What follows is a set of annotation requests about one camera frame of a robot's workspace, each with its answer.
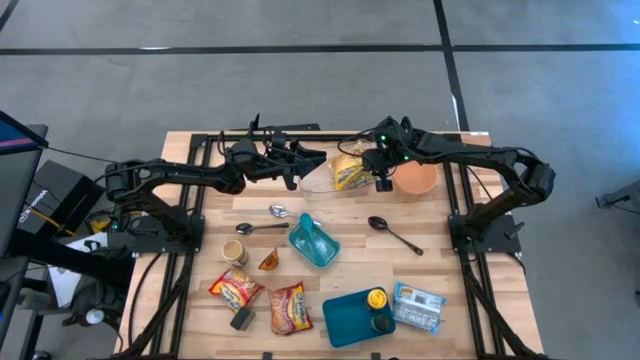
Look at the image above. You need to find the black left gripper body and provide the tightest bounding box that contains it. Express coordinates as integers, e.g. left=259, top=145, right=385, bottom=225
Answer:
left=249, top=139, right=296, bottom=182

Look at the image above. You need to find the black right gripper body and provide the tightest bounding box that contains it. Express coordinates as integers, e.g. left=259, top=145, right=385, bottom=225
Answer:
left=372, top=132, right=405, bottom=179

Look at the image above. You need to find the teal plastic spoon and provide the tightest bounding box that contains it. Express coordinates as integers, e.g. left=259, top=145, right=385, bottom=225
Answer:
left=298, top=212, right=326, bottom=261

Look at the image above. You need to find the brown taco seasoning packet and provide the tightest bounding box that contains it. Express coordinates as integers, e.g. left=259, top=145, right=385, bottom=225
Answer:
left=257, top=247, right=280, bottom=273

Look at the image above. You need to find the yellow round lid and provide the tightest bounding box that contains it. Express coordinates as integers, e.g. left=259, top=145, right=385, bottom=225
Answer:
left=365, top=288, right=389, bottom=311

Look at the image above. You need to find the blue white food packet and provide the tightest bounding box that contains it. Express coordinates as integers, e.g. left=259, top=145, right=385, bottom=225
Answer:
left=391, top=281, right=448, bottom=335

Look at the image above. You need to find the clear plastic container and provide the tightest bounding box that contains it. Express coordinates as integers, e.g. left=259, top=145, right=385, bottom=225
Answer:
left=298, top=149, right=382, bottom=202

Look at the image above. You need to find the orange bowl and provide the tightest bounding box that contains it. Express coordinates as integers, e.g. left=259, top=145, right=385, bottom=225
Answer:
left=391, top=160, right=440, bottom=196

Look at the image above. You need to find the silver metal spoon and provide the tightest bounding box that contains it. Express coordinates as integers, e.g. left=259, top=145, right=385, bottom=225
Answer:
left=268, top=203, right=323, bottom=227

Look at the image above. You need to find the black plastic spoon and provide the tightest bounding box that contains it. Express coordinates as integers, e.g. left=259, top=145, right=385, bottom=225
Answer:
left=367, top=215, right=425, bottom=257

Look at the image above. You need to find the dark metal spoon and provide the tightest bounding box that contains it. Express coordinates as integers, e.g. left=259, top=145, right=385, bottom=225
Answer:
left=235, top=221, right=291, bottom=236

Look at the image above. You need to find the teal plastic bin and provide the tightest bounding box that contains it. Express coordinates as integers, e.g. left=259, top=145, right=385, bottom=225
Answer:
left=287, top=213, right=342, bottom=269

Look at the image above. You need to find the red yellow ramen packet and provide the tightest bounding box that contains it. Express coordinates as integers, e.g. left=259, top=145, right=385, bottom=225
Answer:
left=208, top=265, right=266, bottom=314
left=267, top=280, right=315, bottom=337

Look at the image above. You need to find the blue plastic bin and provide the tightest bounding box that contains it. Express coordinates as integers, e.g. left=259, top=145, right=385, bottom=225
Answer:
left=321, top=286, right=397, bottom=349

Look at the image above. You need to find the small black box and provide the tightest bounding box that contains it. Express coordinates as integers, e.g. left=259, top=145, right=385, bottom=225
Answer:
left=229, top=305, right=257, bottom=332

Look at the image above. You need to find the black equipment box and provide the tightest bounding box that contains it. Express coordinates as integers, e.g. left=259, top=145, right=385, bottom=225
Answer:
left=17, top=159, right=105, bottom=236

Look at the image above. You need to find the white paper sheet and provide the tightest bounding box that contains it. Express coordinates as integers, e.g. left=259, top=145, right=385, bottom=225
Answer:
left=48, top=232, right=109, bottom=309

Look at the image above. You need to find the dark computer monitor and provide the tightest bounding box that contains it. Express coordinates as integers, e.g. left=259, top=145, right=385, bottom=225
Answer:
left=0, top=109, right=50, bottom=259

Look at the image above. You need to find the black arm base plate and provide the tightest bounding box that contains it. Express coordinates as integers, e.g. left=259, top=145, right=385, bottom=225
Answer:
left=127, top=213, right=206, bottom=255
left=448, top=213, right=522, bottom=255

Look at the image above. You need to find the yellow cable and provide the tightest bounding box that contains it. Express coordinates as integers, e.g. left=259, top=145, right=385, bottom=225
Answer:
left=29, top=207, right=76, bottom=236

